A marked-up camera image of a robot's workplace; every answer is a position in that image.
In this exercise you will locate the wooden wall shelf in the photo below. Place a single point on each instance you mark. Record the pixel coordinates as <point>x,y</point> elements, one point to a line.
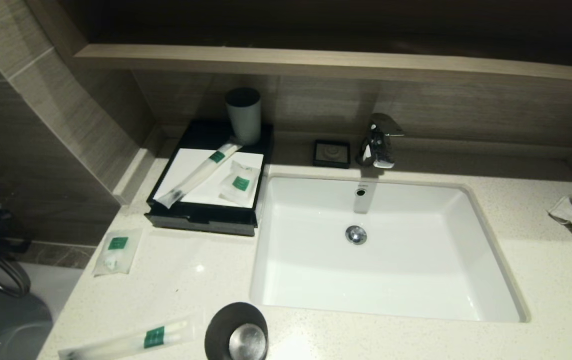
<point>315,62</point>

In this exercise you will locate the round black dish metal centre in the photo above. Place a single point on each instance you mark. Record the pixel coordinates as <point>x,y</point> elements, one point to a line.
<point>216,330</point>

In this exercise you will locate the long white packet green label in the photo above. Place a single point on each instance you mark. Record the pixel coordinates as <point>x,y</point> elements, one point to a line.
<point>201,172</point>
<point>153,337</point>

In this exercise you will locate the grey toilet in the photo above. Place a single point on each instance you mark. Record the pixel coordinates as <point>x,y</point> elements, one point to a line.
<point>11,335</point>

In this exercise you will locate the black soap dish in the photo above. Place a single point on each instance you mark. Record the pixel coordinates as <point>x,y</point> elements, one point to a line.
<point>331,152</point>

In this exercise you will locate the chrome drain plug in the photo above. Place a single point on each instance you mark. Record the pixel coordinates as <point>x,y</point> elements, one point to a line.
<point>356,235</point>

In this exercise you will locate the black plastic tray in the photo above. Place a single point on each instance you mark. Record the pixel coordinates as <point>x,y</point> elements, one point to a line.
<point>201,225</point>

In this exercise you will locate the chrome faucet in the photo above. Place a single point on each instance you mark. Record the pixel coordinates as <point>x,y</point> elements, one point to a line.
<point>380,145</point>

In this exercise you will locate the white ribbed mat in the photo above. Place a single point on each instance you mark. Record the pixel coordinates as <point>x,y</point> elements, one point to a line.
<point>186,160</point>

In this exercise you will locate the small square packet green label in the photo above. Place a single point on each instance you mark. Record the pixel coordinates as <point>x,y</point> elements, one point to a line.
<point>240,184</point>
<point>116,250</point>

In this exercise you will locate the grey cup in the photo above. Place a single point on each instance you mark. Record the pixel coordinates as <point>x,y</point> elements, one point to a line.
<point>243,120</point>

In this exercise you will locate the black amenity tray with drawer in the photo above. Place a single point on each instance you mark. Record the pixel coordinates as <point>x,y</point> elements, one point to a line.
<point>206,132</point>

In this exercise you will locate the white sink basin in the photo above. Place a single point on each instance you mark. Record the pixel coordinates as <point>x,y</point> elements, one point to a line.
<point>415,260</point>

